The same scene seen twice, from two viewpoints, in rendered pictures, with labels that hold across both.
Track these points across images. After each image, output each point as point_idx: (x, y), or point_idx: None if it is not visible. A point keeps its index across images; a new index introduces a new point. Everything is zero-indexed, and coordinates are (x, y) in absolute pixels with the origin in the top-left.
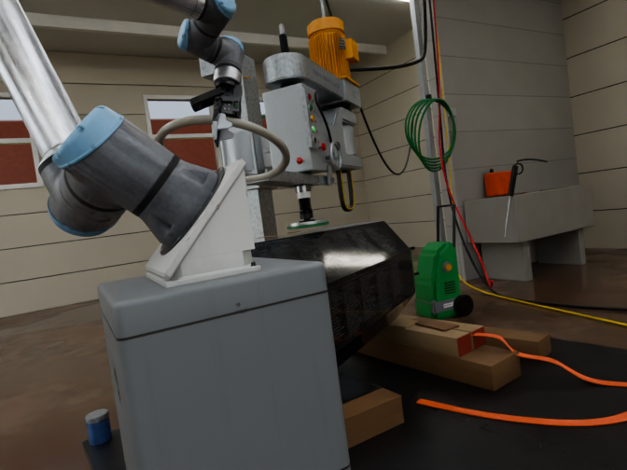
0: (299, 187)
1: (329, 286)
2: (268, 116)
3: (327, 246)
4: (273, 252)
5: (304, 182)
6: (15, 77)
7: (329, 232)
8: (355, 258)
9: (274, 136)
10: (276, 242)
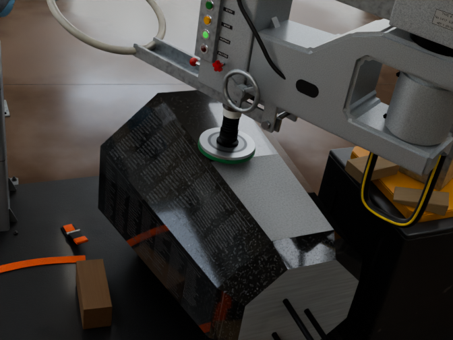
0: None
1: (134, 191)
2: None
3: (185, 173)
4: (162, 127)
5: (201, 90)
6: None
7: (211, 169)
8: (174, 208)
9: (52, 14)
10: (175, 125)
